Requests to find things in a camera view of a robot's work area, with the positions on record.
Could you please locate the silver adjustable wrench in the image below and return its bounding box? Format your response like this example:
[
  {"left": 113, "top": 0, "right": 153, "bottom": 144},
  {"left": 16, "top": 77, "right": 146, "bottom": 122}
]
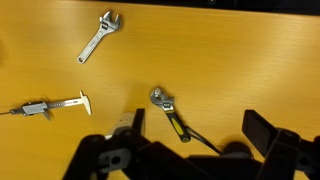
[{"left": 76, "top": 10, "right": 122, "bottom": 65}]

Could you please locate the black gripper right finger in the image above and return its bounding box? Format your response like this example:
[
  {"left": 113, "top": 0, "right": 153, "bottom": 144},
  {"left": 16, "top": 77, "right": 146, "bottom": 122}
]
[{"left": 242, "top": 109, "right": 320, "bottom": 180}]

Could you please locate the black wrench strap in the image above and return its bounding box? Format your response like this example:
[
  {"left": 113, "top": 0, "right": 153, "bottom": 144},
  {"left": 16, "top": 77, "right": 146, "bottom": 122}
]
[{"left": 185, "top": 125, "right": 224, "bottom": 156}]

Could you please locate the black yellow handled adjustable wrench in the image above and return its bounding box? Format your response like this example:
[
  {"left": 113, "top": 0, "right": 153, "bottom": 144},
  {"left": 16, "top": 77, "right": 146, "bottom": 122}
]
[{"left": 149, "top": 87, "right": 192, "bottom": 144}]

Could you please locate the silver digital caliper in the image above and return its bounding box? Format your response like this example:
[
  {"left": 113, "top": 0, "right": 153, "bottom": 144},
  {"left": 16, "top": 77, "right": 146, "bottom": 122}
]
[{"left": 0, "top": 90, "right": 93, "bottom": 122}]

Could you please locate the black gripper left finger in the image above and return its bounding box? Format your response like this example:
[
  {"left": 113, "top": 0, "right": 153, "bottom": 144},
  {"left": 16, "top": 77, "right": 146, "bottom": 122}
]
[{"left": 62, "top": 108, "right": 208, "bottom": 180}]

